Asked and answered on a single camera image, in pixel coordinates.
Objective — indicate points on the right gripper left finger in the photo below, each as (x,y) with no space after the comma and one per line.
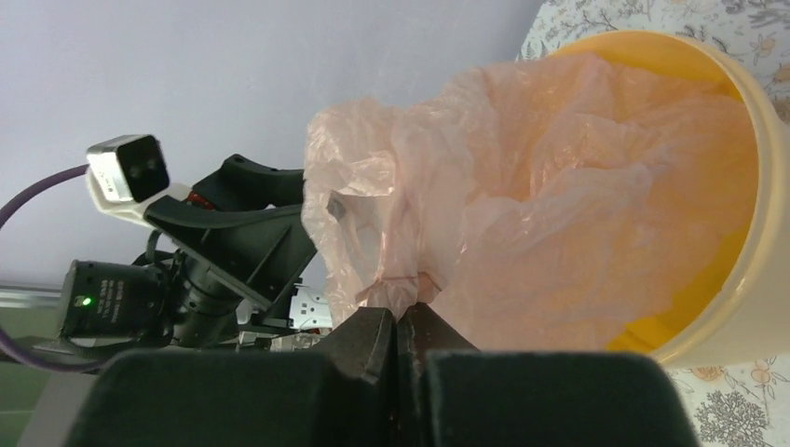
(332,394)

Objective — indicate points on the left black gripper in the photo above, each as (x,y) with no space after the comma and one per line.
(243,222)

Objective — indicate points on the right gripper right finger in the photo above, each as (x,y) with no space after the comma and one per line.
(455,395)

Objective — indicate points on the pink plastic trash bag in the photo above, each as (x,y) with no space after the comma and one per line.
(535,205)

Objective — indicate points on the yellow plastic trash bin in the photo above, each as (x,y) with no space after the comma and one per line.
(737,309)

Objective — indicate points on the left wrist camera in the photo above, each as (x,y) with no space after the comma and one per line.
(128,173)

